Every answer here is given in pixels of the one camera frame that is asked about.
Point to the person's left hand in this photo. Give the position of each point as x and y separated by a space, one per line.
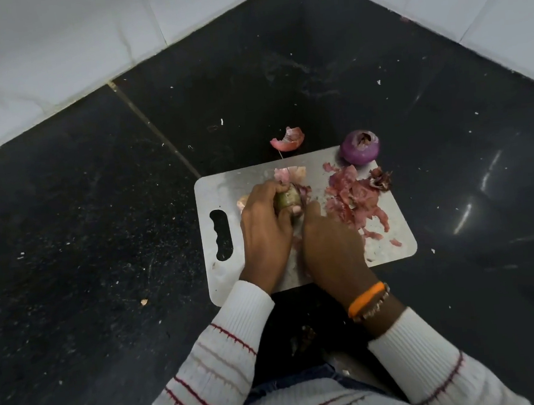
263 242

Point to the onion peel piece off board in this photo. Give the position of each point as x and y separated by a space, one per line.
288 143

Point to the pile of onion peels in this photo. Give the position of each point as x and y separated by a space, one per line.
353 202

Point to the person's right forearm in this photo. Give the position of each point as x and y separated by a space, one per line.
430 363

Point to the person's right hand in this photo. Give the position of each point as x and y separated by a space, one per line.
334 254

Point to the person's left forearm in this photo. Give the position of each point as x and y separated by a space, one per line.
216 363

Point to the steel cutting board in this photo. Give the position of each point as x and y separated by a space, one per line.
219 190

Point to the red onion with dry roots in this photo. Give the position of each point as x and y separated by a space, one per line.
287 199

